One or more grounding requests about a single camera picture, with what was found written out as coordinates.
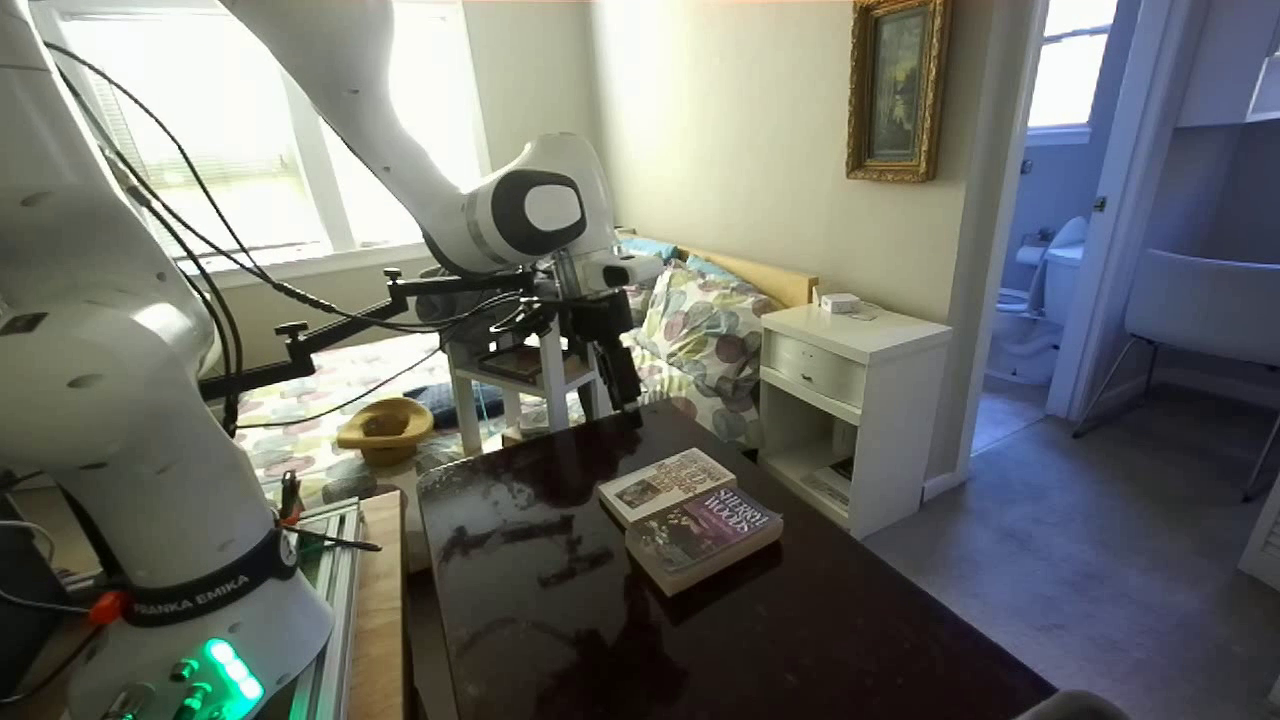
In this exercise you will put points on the white door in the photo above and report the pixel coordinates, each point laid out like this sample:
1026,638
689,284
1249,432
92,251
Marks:
1133,201

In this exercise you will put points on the white nightstand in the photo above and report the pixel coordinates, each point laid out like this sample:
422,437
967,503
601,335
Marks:
882,402

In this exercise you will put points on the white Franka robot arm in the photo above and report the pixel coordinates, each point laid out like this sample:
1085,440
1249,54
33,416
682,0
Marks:
105,402

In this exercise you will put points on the red round button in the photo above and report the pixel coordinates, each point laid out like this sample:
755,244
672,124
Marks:
105,609

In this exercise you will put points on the white toilet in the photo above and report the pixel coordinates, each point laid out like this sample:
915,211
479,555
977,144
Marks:
1061,282

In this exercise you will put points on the patterned flat box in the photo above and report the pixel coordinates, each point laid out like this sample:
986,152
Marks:
704,532

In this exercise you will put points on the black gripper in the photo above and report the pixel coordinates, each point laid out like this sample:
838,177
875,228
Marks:
592,310

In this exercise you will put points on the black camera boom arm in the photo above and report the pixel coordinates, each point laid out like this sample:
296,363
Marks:
334,328

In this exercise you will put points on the small white box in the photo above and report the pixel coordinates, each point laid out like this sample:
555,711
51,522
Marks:
838,307

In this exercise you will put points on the floral blanket bed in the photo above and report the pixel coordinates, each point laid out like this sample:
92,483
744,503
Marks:
704,344

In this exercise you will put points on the small bathroom window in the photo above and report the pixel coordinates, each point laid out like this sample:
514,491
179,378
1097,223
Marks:
1071,67

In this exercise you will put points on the aluminium base frame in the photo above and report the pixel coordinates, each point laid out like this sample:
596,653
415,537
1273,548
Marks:
334,600

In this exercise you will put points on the wooden robot stand board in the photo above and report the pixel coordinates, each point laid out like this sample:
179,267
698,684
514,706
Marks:
383,626

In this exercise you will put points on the dark blue cushion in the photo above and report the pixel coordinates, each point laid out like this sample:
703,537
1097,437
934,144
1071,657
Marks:
429,406

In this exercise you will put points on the large bright window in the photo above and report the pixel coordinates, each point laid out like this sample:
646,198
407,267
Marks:
201,133

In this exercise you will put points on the gold framed picture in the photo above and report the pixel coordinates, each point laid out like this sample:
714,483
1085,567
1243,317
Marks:
897,83

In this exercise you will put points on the yellow bowl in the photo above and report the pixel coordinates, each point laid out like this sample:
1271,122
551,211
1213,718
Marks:
385,431

